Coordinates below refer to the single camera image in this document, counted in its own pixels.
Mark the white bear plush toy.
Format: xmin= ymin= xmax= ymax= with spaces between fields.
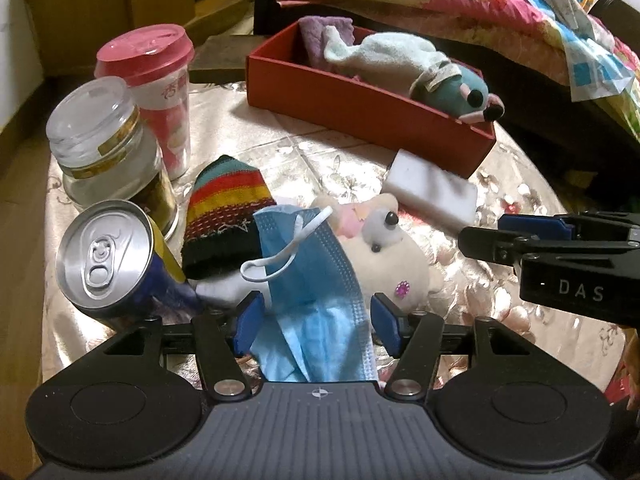
xmin=311 ymin=193 xmax=442 ymax=313

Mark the blue aluminium drink can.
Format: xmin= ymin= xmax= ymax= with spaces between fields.
xmin=55 ymin=200 xmax=204 ymax=332

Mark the blue surgical face mask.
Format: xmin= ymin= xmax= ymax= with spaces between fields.
xmin=240 ymin=205 xmax=378 ymax=382

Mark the red rectangular box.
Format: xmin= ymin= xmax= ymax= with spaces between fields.
xmin=246 ymin=23 xmax=496 ymax=178

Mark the white sponge block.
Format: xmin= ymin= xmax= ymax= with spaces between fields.
xmin=382 ymin=150 xmax=477 ymax=233
xmin=190 ymin=270 xmax=271 ymax=310

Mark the pink lidded paper cup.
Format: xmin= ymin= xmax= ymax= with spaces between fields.
xmin=94 ymin=24 xmax=194 ymax=180

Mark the floral satin tablecloth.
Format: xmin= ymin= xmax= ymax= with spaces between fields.
xmin=41 ymin=84 xmax=625 ymax=388

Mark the pink floral quilt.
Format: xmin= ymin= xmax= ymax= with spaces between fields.
xmin=277 ymin=0 xmax=639 ymax=136

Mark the clear glass jar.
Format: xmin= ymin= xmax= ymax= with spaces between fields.
xmin=46 ymin=76 xmax=178 ymax=237

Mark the purple washcloth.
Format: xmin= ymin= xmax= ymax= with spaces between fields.
xmin=298 ymin=15 xmax=355 ymax=70

